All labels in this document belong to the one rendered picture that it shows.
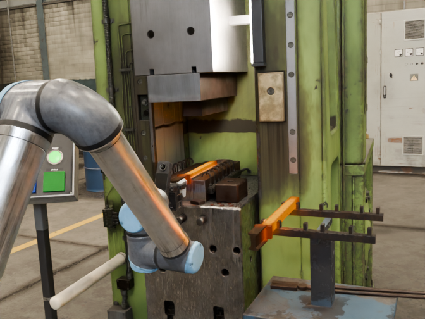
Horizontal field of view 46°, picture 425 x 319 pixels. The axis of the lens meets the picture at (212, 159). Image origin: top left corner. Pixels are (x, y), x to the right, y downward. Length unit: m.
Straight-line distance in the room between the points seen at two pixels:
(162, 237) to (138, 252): 0.18
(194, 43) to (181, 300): 0.91
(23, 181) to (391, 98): 6.16
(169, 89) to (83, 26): 8.29
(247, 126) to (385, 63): 4.89
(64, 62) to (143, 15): 8.55
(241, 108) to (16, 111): 1.24
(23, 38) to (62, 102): 10.06
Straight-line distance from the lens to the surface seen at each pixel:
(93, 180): 6.53
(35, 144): 1.12
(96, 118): 1.06
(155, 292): 1.91
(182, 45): 1.75
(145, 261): 1.48
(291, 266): 1.91
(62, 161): 1.89
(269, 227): 1.32
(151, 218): 1.26
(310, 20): 1.78
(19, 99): 1.14
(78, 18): 10.11
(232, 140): 2.21
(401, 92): 6.92
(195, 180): 1.78
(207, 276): 1.79
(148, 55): 1.80
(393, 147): 7.00
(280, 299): 1.58
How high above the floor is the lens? 1.34
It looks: 9 degrees down
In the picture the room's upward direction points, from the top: 3 degrees counter-clockwise
